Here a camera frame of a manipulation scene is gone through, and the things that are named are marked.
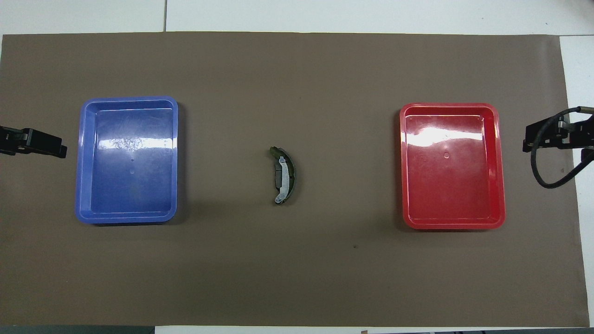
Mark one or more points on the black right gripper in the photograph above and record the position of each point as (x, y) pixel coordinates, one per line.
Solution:
(575, 134)

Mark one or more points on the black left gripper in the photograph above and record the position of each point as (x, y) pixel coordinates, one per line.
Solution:
(11, 139)

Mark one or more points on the curved brake shoe with metal web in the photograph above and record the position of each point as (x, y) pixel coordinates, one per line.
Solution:
(288, 176)

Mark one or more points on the blue plastic tray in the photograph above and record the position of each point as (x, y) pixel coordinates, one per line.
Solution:
(111, 195)

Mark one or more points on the red plastic tray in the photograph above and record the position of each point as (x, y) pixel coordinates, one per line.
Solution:
(464, 195)

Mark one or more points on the brown table mat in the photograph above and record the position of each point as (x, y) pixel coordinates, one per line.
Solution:
(297, 278)

